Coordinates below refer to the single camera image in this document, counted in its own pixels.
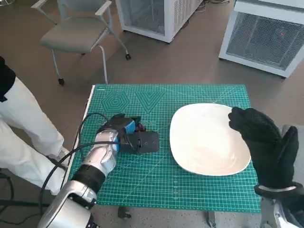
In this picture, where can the black left hand blue tape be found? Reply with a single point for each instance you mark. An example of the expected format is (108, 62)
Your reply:
(118, 122)

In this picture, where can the purple toy grapes green leaf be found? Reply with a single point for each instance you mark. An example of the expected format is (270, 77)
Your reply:
(141, 127)

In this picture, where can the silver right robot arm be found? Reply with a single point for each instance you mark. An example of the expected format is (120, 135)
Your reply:
(278, 209)

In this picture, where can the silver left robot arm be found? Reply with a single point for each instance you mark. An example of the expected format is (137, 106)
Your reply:
(71, 199)

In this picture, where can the white plate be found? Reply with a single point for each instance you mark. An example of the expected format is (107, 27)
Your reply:
(204, 140)

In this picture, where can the green cutting mat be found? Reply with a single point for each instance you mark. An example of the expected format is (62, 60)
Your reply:
(152, 180)

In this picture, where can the standing person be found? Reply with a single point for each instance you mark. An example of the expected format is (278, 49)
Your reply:
(26, 133)

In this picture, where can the white mesh cabinet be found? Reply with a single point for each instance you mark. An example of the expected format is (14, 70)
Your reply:
(261, 35)
(152, 16)

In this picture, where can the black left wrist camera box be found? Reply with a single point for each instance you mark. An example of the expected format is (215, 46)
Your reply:
(145, 142)

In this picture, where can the metal table bracket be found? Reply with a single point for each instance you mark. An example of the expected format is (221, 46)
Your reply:
(124, 212)
(211, 219)

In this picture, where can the grey chair white frame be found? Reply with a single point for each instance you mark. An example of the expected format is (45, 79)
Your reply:
(71, 35)

